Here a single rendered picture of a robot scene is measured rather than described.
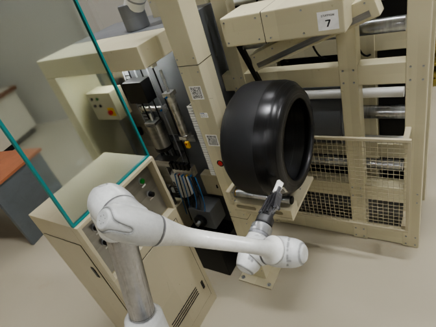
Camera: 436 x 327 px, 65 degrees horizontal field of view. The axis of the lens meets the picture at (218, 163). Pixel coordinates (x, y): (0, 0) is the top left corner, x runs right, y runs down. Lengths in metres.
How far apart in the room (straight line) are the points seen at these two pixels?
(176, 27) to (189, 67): 0.19
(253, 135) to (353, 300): 1.41
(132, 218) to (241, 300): 1.73
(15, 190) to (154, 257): 2.37
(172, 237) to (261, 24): 1.12
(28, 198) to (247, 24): 3.11
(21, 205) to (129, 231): 3.18
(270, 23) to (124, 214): 1.16
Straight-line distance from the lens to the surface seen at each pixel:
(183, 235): 1.13
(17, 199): 4.12
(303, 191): 2.05
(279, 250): 1.25
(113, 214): 1.00
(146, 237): 1.04
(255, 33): 1.81
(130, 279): 1.31
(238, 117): 1.60
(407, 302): 2.56
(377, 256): 2.76
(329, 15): 1.67
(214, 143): 1.92
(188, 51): 1.71
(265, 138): 1.53
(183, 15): 1.67
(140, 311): 1.41
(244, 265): 1.36
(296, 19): 1.72
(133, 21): 2.25
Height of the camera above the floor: 2.13
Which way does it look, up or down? 32 degrees down
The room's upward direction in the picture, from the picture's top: 19 degrees counter-clockwise
